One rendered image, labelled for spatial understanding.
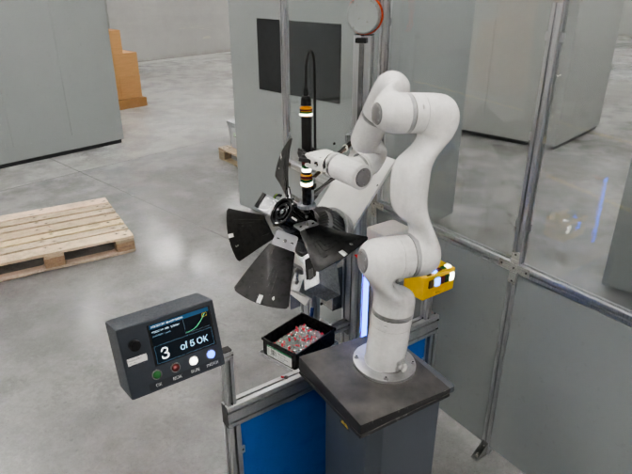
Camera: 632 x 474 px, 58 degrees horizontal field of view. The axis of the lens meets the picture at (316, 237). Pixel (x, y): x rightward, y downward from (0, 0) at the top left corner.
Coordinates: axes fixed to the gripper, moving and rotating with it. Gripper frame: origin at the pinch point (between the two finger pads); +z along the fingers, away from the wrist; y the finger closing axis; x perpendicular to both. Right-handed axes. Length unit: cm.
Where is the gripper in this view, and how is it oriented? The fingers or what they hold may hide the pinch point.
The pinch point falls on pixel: (307, 152)
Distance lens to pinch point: 204.3
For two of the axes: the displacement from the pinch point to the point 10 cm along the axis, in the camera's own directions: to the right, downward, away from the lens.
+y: 8.2, -2.4, 5.2
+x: 0.1, -9.0, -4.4
